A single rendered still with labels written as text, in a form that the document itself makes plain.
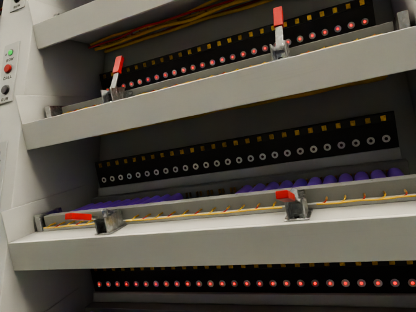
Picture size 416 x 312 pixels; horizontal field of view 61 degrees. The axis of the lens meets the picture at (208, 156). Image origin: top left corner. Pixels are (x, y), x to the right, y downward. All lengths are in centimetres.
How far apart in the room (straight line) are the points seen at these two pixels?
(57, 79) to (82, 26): 13
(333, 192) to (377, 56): 16
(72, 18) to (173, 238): 44
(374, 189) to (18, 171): 54
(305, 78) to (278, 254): 21
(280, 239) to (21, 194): 44
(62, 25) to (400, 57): 55
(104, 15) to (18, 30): 20
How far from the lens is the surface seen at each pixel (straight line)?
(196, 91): 49
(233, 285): 59
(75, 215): 48
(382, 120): 57
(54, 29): 73
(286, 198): 34
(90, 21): 68
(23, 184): 67
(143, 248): 48
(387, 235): 40
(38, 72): 74
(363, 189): 44
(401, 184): 44
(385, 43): 45
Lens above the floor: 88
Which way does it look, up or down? 16 degrees up
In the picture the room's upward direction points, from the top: 2 degrees counter-clockwise
